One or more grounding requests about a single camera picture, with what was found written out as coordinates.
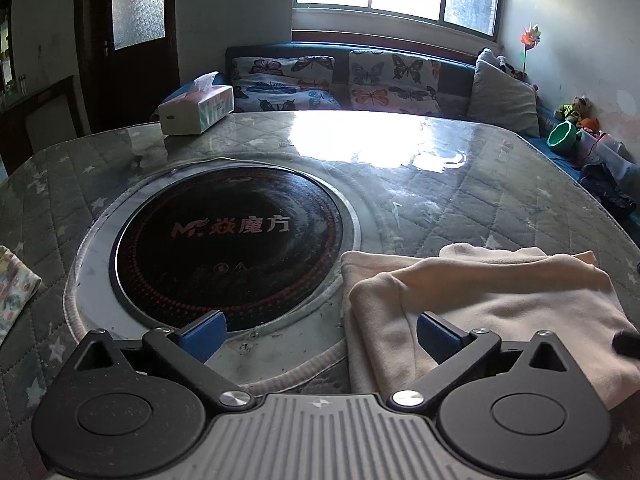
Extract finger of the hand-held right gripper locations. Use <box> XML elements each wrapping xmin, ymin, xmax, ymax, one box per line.
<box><xmin>613</xmin><ymin>330</ymin><xmax>640</xmax><ymax>356</ymax></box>

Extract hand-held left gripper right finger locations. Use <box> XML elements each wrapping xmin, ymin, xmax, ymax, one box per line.
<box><xmin>390</xmin><ymin>311</ymin><xmax>574</xmax><ymax>414</ymax></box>

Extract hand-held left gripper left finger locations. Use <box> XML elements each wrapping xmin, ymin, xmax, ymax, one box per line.
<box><xmin>74</xmin><ymin>310</ymin><xmax>257</xmax><ymax>414</ymax></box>

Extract cream garment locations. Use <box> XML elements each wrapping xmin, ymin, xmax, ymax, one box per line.
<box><xmin>340</xmin><ymin>242</ymin><xmax>632</xmax><ymax>412</ymax></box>

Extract dark blue clothes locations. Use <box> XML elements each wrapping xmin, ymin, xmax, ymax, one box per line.
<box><xmin>577</xmin><ymin>162</ymin><xmax>639</xmax><ymax>221</ymax></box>

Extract round black induction cooker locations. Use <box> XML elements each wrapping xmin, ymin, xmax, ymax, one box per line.
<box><xmin>70</xmin><ymin>157</ymin><xmax>362</xmax><ymax>341</ymax></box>

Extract floral printed cloth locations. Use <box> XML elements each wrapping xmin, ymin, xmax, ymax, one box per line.
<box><xmin>0</xmin><ymin>245</ymin><xmax>42</xmax><ymax>346</ymax></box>

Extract green plastic bowl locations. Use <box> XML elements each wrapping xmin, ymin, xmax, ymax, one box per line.
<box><xmin>545</xmin><ymin>120</ymin><xmax>579</xmax><ymax>150</ymax></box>

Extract white tissue box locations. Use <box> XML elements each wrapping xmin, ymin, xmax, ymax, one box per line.
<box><xmin>158</xmin><ymin>71</ymin><xmax>235</xmax><ymax>136</ymax></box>

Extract stuffed toy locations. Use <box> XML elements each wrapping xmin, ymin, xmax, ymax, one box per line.
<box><xmin>554</xmin><ymin>95</ymin><xmax>600</xmax><ymax>131</ymax></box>

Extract grey pillow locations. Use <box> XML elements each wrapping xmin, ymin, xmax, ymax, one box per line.
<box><xmin>467</xmin><ymin>49</ymin><xmax>540</xmax><ymax>139</ymax></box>

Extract blue sofa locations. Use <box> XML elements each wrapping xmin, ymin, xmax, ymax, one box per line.
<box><xmin>149</xmin><ymin>42</ymin><xmax>640</xmax><ymax>222</ymax></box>

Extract butterfly print cushion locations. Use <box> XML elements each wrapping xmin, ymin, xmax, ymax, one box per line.
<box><xmin>230</xmin><ymin>54</ymin><xmax>342</xmax><ymax>114</ymax></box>
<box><xmin>348</xmin><ymin>48</ymin><xmax>441</xmax><ymax>116</ymax></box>

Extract dark wooden cabinet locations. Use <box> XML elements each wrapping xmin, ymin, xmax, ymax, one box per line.
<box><xmin>0</xmin><ymin>75</ymin><xmax>86</xmax><ymax>172</ymax></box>

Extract dark wooden door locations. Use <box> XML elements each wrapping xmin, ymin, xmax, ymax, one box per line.
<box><xmin>74</xmin><ymin>0</ymin><xmax>181</xmax><ymax>134</ymax></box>

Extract colourful pinwheel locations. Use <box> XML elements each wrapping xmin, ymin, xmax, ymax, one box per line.
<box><xmin>518</xmin><ymin>23</ymin><xmax>544</xmax><ymax>77</ymax></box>

